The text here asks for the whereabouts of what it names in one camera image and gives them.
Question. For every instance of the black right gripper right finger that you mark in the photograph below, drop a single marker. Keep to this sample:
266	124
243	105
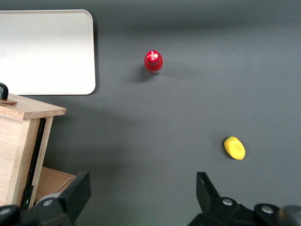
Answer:
211	207

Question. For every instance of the yellow lemon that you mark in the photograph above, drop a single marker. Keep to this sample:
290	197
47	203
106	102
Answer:
234	148

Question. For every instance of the wooden drawer with notch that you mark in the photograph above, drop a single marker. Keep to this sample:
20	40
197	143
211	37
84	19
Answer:
35	108

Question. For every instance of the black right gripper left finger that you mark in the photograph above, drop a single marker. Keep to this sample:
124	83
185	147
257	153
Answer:
70	200

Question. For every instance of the wooden drawer cabinet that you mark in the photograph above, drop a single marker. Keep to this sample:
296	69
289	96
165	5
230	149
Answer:
51	181

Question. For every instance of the red soda bottle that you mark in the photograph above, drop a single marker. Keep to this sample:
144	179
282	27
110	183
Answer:
153	62

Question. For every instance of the beige rectangular plastic tray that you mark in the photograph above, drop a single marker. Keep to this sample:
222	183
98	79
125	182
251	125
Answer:
47	51

